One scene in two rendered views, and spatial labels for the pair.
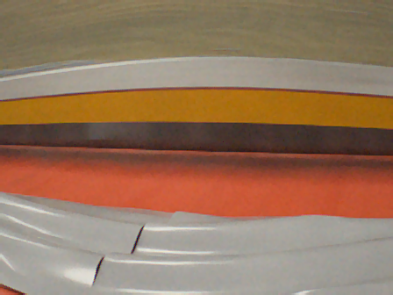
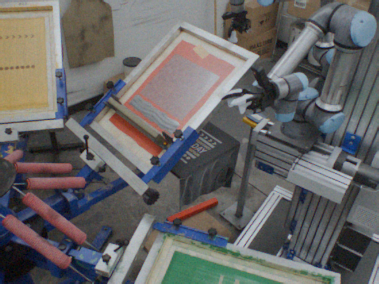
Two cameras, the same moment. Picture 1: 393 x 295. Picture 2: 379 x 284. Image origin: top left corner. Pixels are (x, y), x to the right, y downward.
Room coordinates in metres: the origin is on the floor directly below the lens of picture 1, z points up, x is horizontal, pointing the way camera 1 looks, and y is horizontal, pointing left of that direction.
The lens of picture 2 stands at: (1.58, 0.70, 2.37)
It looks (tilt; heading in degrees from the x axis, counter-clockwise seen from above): 39 degrees down; 197
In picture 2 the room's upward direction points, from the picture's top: 3 degrees clockwise
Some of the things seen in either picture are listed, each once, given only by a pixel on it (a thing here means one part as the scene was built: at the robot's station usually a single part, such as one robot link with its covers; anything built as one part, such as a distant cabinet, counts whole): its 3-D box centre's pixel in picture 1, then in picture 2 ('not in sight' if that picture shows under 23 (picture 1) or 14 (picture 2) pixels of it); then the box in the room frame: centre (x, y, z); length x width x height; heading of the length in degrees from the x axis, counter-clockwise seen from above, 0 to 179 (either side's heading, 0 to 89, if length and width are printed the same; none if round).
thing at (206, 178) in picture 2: not in sight; (205, 176); (-0.04, 0.30, 0.79); 0.46 x 0.09 x 0.33; 152
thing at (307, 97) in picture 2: not in sight; (304, 102); (-0.04, 0.74, 1.42); 0.13 x 0.12 x 0.14; 51
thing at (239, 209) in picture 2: not in sight; (246, 172); (-0.52, 0.48, 0.48); 0.22 x 0.22 x 0.96; 62
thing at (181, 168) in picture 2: not in sight; (186, 140); (-0.13, 0.14, 0.95); 0.48 x 0.44 x 0.01; 152
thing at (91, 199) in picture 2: not in sight; (118, 184); (0.30, -0.09, 0.89); 1.24 x 0.06 x 0.06; 152
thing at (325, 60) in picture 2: not in sight; (334, 63); (-0.53, 0.86, 1.42); 0.13 x 0.12 x 0.14; 28
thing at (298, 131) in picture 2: not in sight; (297, 122); (-0.04, 0.73, 1.31); 0.15 x 0.15 x 0.10
